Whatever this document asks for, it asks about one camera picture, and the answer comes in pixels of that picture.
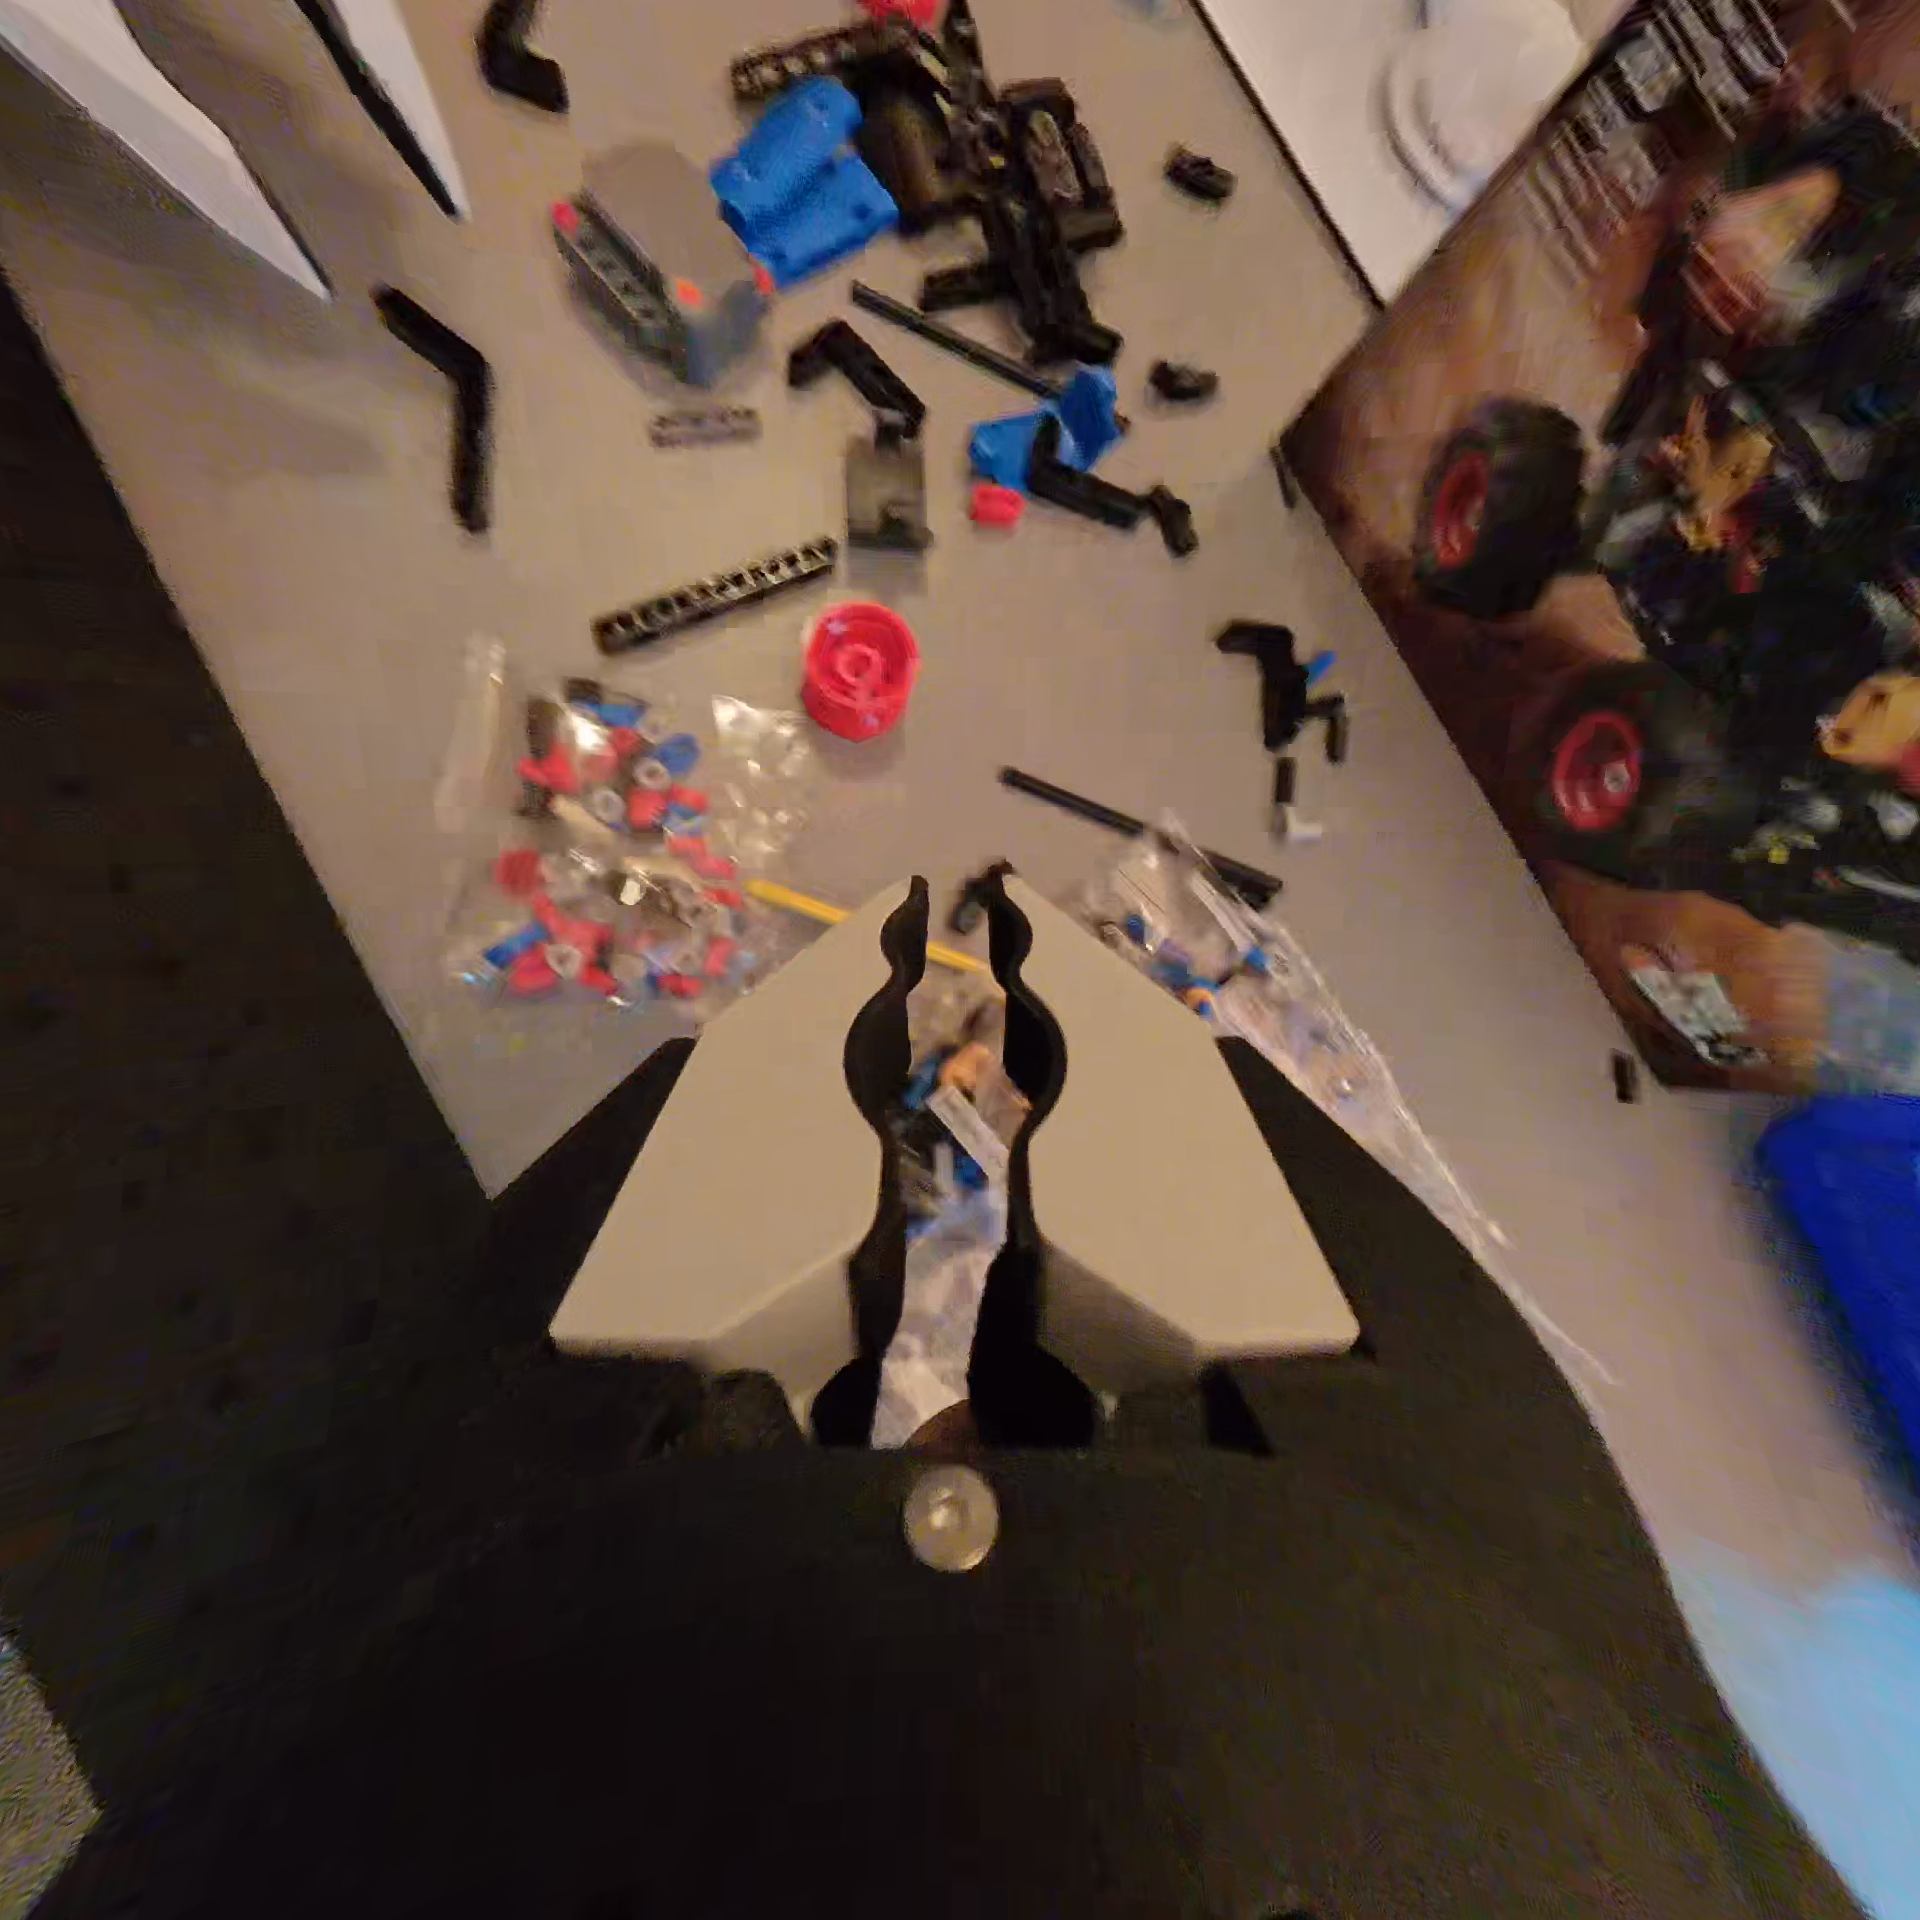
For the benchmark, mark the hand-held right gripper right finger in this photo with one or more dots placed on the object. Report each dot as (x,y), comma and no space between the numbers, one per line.
(1185,1200)

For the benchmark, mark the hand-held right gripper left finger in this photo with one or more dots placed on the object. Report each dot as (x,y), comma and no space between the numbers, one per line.
(705,1200)

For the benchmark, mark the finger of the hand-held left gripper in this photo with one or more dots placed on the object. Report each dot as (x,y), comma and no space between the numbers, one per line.
(394,75)
(135,104)

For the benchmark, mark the clear bag of mixed parts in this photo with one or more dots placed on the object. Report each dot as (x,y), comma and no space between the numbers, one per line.
(1202,928)

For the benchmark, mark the grey toy motor block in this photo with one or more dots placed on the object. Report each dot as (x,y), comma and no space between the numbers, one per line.
(661,224)

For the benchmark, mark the clear bag of small pins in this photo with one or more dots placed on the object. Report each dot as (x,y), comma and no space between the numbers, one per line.
(601,841)

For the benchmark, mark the grey desk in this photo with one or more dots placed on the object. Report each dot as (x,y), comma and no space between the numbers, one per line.
(1049,674)

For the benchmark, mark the black curved toy piece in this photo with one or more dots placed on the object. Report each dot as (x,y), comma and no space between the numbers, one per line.
(519,60)

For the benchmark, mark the yellow axle rod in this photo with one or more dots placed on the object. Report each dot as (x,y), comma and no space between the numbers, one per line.
(797,903)

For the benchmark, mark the large black angled beam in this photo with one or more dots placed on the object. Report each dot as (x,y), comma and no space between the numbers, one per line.
(469,403)

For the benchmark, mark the long black axle rod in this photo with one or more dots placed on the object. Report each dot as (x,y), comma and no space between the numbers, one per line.
(1141,837)
(961,341)

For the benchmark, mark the small white bushing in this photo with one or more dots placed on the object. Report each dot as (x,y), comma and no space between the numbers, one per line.
(1302,823)

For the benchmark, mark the long black straight beam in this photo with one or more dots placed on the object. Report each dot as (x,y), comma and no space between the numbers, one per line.
(809,60)
(719,597)

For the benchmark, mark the blue block piece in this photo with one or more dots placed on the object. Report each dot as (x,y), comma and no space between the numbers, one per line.
(804,181)

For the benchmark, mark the short grey beam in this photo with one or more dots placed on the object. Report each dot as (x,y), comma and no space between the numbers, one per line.
(705,425)

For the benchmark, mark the black bent beam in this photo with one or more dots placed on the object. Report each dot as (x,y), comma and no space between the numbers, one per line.
(1277,674)

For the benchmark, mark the dark perforated mat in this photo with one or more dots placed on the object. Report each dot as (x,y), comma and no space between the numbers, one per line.
(181,1050)

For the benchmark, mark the red wheel hub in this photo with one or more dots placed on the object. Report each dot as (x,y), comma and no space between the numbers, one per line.
(861,671)

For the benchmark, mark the black L-shaped beam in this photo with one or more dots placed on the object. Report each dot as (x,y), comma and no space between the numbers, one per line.
(864,367)
(1111,504)

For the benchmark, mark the black toy parts cluster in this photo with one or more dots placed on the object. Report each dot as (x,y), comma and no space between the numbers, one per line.
(1037,194)

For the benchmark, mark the blue plastic bin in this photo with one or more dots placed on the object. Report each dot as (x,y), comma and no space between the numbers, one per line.
(1862,1244)

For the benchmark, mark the short red connector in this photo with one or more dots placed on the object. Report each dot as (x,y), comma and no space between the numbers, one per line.
(997,504)

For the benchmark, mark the toy truck set box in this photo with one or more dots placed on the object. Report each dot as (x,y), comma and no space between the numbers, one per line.
(1651,601)

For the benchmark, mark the blue panel piece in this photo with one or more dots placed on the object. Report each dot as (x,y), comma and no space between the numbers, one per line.
(1081,413)

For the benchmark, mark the small black connector block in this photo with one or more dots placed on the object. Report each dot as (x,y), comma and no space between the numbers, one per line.
(1202,174)
(1181,380)

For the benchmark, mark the white monitor stand base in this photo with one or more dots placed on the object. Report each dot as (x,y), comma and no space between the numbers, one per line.
(1304,90)

